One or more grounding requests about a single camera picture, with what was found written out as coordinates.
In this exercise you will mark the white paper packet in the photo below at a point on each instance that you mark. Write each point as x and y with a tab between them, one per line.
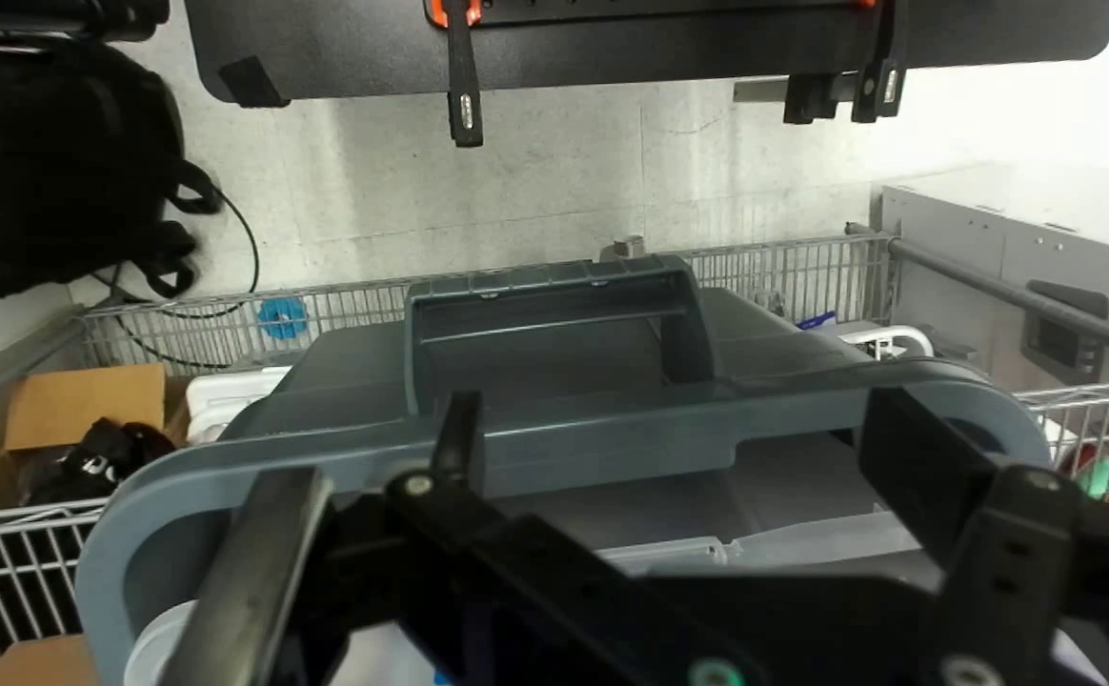
231	400

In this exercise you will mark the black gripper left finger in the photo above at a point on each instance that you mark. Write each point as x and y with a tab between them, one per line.
261	573

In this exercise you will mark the black backpack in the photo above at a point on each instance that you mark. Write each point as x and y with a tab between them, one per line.
58	164

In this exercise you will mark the black bundled item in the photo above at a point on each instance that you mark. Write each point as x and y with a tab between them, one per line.
102	460

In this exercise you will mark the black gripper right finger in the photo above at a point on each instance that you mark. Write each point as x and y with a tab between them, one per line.
1013	557

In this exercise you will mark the black table top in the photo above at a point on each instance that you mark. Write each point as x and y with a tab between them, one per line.
641	44

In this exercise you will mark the black stand leg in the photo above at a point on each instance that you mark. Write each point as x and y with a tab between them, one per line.
98	16

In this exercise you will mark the blue round tag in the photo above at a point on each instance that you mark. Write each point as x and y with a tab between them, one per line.
285	316

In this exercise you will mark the grey metal cabinet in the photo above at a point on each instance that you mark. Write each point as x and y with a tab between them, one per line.
1025	214

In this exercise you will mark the grey storage tote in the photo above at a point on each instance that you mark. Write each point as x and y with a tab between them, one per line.
556	367

